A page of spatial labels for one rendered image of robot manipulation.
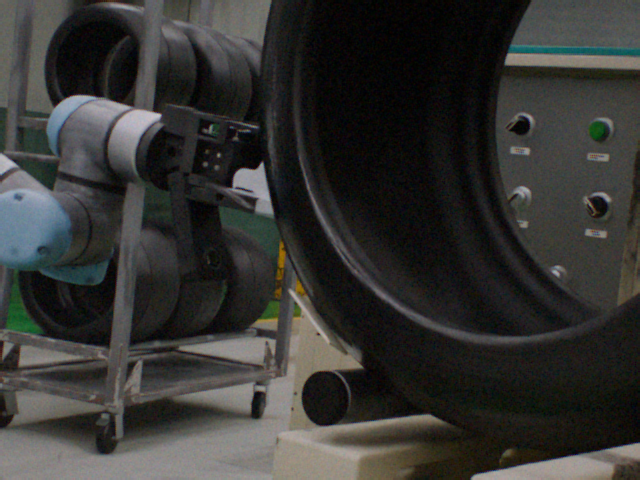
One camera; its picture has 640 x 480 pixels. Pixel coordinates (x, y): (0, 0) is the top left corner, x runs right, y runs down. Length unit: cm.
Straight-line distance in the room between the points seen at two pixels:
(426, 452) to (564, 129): 79
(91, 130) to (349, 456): 50
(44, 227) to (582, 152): 81
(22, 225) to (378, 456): 41
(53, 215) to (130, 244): 342
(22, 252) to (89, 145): 18
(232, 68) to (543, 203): 347
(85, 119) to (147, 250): 345
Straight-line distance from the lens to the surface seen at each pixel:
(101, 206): 137
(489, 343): 94
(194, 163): 125
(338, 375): 105
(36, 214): 123
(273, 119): 108
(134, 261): 468
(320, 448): 105
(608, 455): 42
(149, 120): 132
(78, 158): 138
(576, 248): 177
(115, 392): 473
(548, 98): 181
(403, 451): 108
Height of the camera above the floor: 108
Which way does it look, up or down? 3 degrees down
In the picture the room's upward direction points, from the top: 6 degrees clockwise
